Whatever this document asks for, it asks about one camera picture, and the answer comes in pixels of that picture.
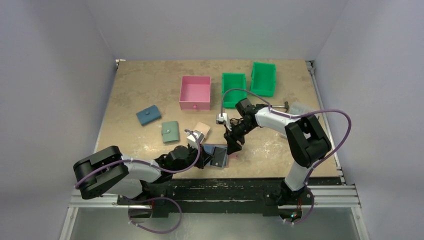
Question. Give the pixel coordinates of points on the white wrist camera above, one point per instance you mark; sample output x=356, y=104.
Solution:
x=222, y=119
x=195, y=138

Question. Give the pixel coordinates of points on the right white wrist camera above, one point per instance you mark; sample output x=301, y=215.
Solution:
x=222, y=119

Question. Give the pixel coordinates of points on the blue card holder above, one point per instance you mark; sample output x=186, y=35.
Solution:
x=148, y=115

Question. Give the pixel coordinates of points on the black handled hammer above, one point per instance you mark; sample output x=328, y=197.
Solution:
x=285, y=106

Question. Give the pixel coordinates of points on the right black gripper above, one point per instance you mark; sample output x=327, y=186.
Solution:
x=232, y=136

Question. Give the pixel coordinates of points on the right green bin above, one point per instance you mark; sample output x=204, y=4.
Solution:
x=263, y=79

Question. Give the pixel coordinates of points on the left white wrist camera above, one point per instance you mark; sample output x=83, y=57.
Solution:
x=195, y=138

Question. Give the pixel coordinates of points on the left green bin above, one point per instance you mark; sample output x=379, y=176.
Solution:
x=233, y=81

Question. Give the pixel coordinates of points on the green card holder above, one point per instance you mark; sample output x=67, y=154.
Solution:
x=170, y=132

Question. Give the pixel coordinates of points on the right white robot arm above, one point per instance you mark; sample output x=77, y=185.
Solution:
x=307, y=140

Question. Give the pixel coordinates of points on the cream card holder with snap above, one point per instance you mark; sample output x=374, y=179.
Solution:
x=202, y=130

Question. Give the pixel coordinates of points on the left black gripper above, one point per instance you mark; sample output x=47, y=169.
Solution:
x=205, y=156

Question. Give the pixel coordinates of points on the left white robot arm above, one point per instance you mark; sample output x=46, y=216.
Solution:
x=110, y=172

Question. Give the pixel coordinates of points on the pink open box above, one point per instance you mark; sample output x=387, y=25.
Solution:
x=195, y=93

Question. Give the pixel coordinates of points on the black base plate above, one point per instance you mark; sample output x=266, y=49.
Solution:
x=213, y=196

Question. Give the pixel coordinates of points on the brown card holder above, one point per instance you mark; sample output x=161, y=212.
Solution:
x=208, y=156

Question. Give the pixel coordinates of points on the green bin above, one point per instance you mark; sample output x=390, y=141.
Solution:
x=233, y=81
x=263, y=79

